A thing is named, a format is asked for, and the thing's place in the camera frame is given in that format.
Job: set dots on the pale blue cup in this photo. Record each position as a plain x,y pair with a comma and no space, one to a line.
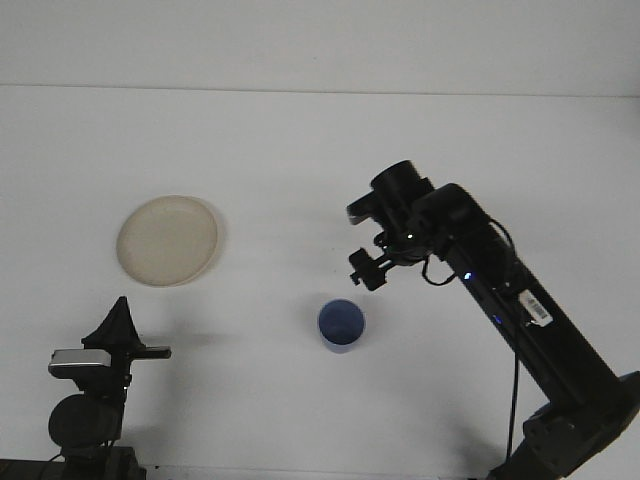
341,325

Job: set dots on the pale round plate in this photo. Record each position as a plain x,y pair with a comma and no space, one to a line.
170,240

